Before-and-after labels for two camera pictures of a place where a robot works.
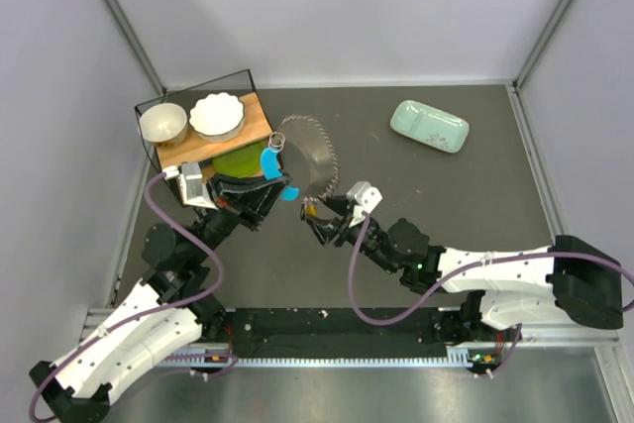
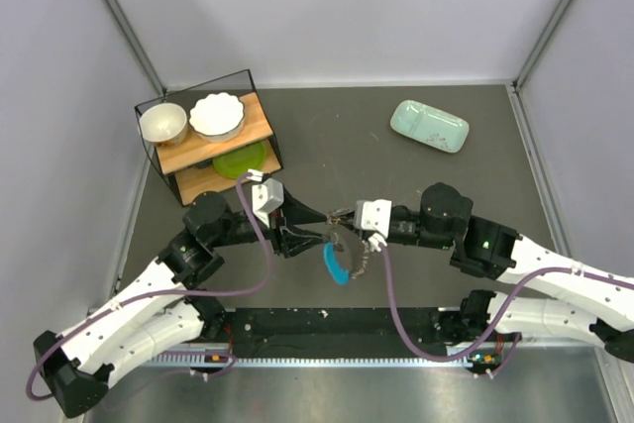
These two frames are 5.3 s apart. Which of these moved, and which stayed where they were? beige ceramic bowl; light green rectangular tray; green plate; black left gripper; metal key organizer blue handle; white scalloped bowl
Moved: metal key organizer blue handle; black left gripper
Stayed: white scalloped bowl; green plate; light green rectangular tray; beige ceramic bowl
